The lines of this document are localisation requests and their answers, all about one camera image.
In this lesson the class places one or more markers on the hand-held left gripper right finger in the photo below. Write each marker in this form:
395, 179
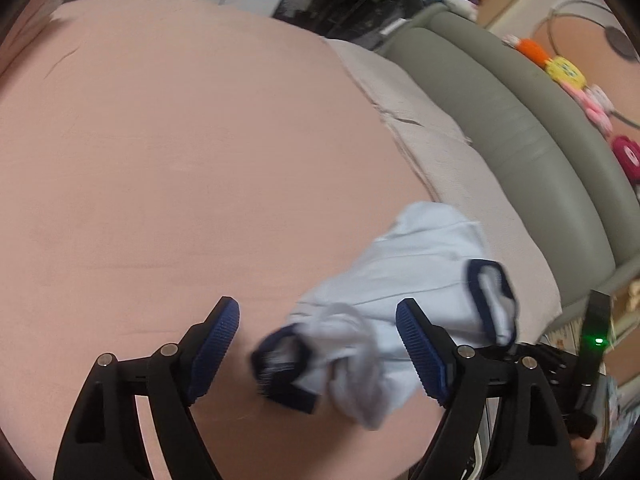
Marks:
422, 355

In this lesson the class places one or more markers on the pink bed sheet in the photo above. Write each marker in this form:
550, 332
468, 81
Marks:
175, 160

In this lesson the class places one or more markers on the light blue navy-trimmed shirt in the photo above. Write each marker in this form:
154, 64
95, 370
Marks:
400, 260

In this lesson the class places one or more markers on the dark cabinet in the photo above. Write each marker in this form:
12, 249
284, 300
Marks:
350, 0

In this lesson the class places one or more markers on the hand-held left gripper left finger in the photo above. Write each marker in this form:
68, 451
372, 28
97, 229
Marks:
215, 345

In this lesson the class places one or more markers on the padded headboard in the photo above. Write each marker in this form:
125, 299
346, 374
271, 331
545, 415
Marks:
525, 125

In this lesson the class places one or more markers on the person's right hand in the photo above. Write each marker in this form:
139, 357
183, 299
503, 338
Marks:
582, 455

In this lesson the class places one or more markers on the yellow plush toy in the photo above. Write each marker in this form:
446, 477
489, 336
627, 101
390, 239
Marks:
567, 74

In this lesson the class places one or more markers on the magenta plush toy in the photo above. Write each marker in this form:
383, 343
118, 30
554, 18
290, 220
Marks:
627, 155

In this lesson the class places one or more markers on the beige mattress cover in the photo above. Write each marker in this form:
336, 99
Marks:
450, 160

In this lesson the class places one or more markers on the pink white plush toy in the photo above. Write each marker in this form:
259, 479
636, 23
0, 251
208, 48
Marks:
595, 107

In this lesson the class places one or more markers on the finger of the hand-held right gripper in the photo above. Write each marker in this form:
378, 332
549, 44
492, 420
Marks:
557, 360

